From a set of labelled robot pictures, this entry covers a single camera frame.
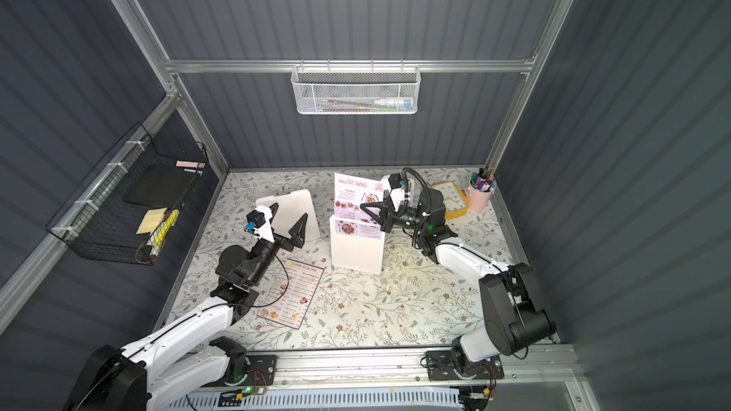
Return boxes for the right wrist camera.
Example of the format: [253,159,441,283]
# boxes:
[381,172,409,213]

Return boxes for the yellow tray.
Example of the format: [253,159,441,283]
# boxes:
[433,182,468,220]

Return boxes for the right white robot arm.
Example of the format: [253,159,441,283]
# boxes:
[360,167,557,373]

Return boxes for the white rack panel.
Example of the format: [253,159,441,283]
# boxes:
[255,190,320,243]
[329,216,386,275]

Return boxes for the pink pen cup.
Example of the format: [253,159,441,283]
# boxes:
[464,186,493,213]

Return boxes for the left Dim Sum menu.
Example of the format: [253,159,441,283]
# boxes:
[254,259,325,330]

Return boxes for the pink special menu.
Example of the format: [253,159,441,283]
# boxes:
[333,173,384,239]

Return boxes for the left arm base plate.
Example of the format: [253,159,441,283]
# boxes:
[199,355,278,387]

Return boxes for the white tube in basket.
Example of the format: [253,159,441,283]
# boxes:
[373,97,414,112]

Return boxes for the black wire wall basket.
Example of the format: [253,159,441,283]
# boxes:
[46,127,209,266]

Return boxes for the yellow sticky notepad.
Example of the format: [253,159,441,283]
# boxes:
[136,209,169,235]

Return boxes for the yellow patterned roll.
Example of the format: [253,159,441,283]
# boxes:
[144,209,179,261]

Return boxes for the white wire mesh basket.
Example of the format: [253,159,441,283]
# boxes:
[290,65,422,115]

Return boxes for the black notebook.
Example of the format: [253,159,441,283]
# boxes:
[123,166,198,209]

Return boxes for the pink eraser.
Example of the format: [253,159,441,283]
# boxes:
[175,160,206,169]

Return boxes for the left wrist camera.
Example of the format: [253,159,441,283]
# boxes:
[245,205,274,243]

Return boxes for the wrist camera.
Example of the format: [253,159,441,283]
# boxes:
[381,172,409,213]
[245,205,274,243]

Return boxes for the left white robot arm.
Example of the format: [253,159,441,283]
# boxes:
[63,204,310,410]

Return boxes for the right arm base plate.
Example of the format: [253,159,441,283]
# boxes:
[420,349,504,382]

